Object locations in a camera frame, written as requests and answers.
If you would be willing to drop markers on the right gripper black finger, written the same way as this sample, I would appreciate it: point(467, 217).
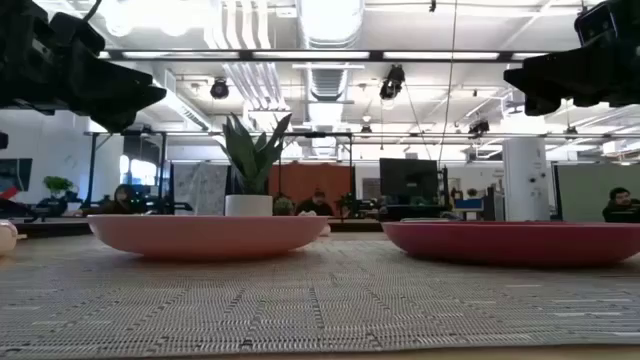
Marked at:
point(542, 104)
point(550, 75)

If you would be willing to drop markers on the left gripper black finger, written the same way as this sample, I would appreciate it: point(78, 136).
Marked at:
point(120, 85)
point(120, 119)

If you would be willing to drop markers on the large cream donut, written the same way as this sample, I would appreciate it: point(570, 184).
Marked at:
point(7, 237)

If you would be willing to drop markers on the white round column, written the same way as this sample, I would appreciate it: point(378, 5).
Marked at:
point(526, 180)

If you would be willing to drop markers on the person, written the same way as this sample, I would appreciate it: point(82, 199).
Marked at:
point(315, 205)
point(122, 202)
point(621, 207)

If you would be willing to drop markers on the small green potted plant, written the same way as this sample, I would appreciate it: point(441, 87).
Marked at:
point(57, 186)

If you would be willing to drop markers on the grey patterned panel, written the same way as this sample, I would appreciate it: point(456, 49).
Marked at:
point(200, 187)

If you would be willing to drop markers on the blue box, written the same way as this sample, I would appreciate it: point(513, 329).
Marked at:
point(468, 204)

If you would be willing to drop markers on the snake plant in white pot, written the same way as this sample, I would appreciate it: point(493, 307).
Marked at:
point(252, 160)

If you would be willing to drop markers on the magenta plate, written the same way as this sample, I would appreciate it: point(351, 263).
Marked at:
point(515, 245)

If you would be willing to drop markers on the light pink plate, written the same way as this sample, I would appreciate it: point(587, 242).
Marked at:
point(207, 237)

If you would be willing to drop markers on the black monitor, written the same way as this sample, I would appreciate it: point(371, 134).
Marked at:
point(408, 180)

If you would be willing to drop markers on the small round green cactus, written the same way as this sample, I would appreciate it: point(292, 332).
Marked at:
point(283, 206)

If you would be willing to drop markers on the grey woven placemat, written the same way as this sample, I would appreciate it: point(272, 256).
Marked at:
point(320, 305)

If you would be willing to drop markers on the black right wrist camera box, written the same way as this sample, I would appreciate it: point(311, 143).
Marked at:
point(595, 22)

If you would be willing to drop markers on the black metal frame stand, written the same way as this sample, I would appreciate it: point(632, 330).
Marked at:
point(91, 170)

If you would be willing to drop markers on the black hanging ceiling camera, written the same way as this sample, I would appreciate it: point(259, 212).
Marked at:
point(219, 89)
point(478, 127)
point(391, 85)

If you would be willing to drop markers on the green partition wall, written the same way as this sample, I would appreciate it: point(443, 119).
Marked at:
point(585, 190)

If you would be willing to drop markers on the dark wall picture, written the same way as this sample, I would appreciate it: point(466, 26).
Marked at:
point(15, 175)

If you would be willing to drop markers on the black overhead frame bar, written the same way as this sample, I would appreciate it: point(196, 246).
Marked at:
point(320, 55)

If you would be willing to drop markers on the orange partition wall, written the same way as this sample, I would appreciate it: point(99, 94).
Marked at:
point(315, 177)

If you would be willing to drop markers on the silver ventilation duct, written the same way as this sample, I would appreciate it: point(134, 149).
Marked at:
point(330, 30)

